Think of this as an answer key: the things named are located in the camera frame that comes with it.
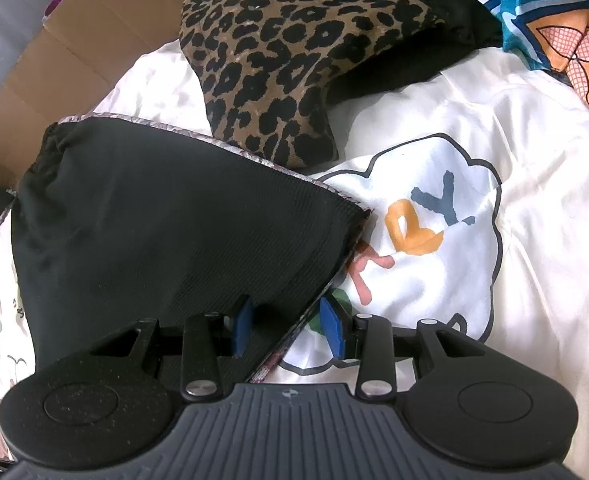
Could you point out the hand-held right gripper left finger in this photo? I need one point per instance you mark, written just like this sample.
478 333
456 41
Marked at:
242 325

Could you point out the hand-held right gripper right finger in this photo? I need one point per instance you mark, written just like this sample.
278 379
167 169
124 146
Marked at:
334 327

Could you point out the bear-patterned shorts black lining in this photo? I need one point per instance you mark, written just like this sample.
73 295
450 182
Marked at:
174 220

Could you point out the cream bear printed blanket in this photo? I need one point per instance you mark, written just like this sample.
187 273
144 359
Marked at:
549 210

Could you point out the leopard print garment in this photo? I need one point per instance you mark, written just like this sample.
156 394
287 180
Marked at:
284 60

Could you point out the brown cardboard sheet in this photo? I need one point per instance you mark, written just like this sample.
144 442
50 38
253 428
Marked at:
74 75

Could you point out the teal cartoon printed blanket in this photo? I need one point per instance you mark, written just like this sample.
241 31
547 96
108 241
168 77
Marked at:
549 5

